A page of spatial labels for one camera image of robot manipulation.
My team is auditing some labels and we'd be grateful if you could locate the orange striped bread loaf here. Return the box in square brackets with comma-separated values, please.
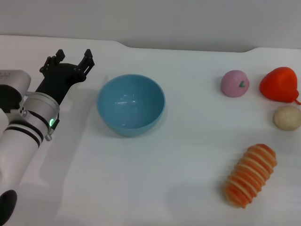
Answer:
[222, 143, 278, 209]

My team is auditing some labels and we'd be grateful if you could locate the beige round bun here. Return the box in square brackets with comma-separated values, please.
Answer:
[273, 105, 301, 131]

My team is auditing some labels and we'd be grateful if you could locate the blue bowl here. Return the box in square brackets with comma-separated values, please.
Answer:
[96, 74, 166, 137]

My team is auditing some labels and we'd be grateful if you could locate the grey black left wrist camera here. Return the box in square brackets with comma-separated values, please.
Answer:
[0, 70, 32, 115]

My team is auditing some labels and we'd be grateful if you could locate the pink peach toy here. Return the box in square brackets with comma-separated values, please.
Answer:
[220, 70, 250, 97]

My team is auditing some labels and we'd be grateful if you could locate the red pepper toy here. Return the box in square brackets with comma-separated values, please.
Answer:
[259, 66, 301, 105]

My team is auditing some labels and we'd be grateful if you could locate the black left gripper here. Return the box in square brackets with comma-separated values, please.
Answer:
[35, 48, 95, 105]

